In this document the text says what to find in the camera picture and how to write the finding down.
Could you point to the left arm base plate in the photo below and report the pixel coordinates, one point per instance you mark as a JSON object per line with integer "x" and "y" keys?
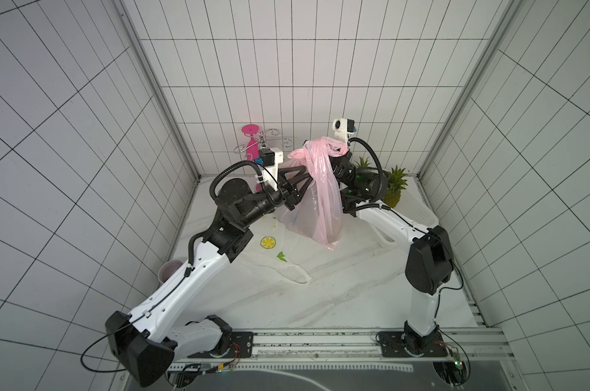
{"x": 230, "y": 345}

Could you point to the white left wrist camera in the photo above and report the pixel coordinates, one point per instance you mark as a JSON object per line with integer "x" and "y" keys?
{"x": 270, "y": 160}

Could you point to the white plastic bag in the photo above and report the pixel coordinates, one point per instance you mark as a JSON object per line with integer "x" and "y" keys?
{"x": 265, "y": 253}

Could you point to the pink silver cup stand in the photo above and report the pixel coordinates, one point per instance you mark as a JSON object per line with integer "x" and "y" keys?
{"x": 258, "y": 138}

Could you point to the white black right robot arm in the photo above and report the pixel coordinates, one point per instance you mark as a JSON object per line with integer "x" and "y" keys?
{"x": 429, "y": 258}

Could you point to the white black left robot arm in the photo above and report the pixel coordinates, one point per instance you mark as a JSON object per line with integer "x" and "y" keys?
{"x": 146, "y": 341}

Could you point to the aluminium mounting rail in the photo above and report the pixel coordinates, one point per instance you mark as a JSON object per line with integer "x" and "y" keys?
{"x": 351, "y": 345}

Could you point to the pink plastic bag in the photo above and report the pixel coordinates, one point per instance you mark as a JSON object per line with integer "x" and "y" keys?
{"x": 319, "y": 216}

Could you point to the yellow green pineapple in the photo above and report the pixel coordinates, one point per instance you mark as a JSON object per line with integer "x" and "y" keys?
{"x": 397, "y": 182}

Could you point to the pale pink mug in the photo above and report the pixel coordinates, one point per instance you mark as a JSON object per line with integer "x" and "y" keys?
{"x": 168, "y": 269}

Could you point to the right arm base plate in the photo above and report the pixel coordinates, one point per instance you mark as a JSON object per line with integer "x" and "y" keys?
{"x": 398, "y": 344}

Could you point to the white plastic perforated basket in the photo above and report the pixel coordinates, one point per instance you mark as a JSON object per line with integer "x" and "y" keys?
{"x": 414, "y": 208}

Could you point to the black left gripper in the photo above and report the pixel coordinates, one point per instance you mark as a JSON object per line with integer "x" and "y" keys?
{"x": 292, "y": 195}

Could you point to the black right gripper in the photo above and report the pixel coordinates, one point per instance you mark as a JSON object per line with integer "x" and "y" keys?
{"x": 338, "y": 163}

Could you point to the orange yellow pineapple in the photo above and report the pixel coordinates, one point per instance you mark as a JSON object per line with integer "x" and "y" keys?
{"x": 363, "y": 165}

